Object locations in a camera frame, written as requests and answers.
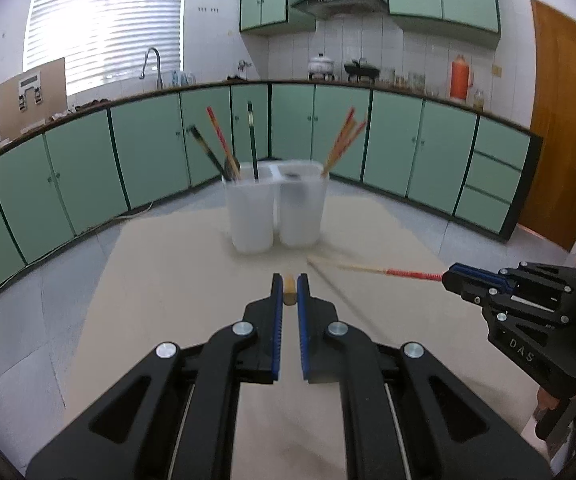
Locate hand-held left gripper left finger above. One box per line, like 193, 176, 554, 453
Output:
25, 272, 286, 480

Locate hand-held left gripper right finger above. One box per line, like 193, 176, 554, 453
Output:
295, 272, 553, 480

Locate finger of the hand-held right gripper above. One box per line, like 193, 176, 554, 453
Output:
442, 278, 515, 317
443, 262, 576, 297

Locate red and wood chopstick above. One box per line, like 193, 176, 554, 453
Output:
307, 255, 445, 282

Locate white plastic utensil holder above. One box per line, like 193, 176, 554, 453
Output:
221, 158, 330, 255

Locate person's right hand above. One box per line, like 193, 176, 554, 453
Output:
538, 384, 576, 411

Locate green drawer unit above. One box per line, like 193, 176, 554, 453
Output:
452, 115, 545, 242

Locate green base cabinets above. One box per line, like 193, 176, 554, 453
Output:
0, 82, 271, 311
270, 82, 481, 218

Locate wooden door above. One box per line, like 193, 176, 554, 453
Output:
518, 0, 576, 254

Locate orange striped wooden chopstick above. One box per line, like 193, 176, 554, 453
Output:
325, 118, 364, 174
321, 106, 358, 177
328, 119, 369, 171

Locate black chopstick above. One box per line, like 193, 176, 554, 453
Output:
187, 124, 239, 181

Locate orange thermos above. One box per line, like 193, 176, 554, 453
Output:
449, 53, 475, 102

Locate dark green chopstick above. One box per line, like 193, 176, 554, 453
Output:
246, 100, 261, 181

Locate red patterned chopstick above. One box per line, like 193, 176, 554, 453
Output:
206, 105, 241, 181

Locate black wok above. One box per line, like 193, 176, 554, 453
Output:
343, 58, 381, 84

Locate white cooking pot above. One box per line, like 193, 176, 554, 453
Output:
307, 53, 337, 80

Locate metal sink faucet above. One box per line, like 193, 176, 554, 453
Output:
140, 47, 164, 90

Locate black range hood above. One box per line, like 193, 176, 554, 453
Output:
290, 0, 389, 21

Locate brown cardboard sheet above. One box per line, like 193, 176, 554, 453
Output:
0, 57, 68, 142

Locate white window blinds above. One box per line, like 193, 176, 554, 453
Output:
22, 0, 190, 96

